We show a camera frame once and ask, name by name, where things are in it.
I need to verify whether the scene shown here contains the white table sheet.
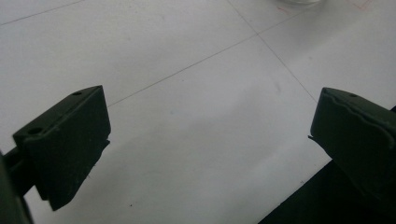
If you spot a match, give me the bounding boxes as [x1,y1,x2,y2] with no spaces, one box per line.
[0,0,396,224]

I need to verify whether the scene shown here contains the clear glass jar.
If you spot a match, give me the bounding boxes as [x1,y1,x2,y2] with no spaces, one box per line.
[277,0,322,6]

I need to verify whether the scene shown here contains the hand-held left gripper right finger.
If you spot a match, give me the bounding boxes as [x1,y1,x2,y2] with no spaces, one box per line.
[308,87,396,203]

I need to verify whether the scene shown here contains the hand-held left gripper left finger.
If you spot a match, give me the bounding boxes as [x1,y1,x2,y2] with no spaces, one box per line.
[12,85,112,212]

